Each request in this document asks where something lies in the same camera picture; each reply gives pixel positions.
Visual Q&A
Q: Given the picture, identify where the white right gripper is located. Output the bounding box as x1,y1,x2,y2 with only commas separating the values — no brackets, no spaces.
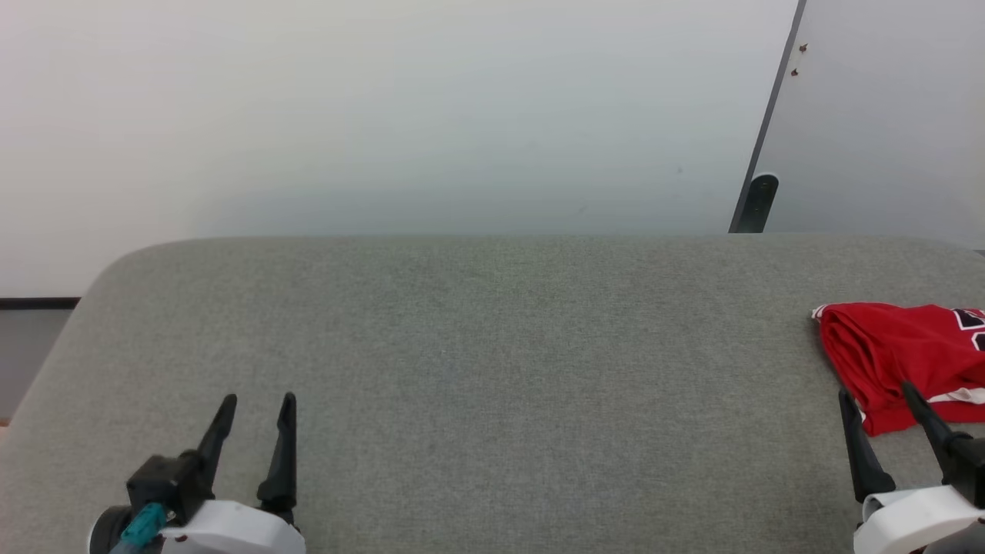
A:
837,380,985,554

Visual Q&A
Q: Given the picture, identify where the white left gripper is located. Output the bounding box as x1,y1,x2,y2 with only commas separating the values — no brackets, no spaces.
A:
157,392,308,554

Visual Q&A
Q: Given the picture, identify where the red and white jersey shirt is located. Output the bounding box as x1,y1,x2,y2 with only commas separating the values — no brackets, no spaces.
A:
810,302,985,438

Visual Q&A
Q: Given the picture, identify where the black skirting board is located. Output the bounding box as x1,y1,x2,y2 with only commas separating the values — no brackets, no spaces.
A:
0,296,82,311

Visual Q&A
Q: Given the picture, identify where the grey door panel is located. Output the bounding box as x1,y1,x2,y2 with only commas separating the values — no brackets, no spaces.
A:
735,0,985,249

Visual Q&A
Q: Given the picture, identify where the teal cable connector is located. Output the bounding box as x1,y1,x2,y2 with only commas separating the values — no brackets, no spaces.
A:
119,503,169,549

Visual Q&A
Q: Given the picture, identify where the black door handle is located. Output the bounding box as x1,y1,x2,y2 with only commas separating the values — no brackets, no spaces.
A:
742,174,780,234

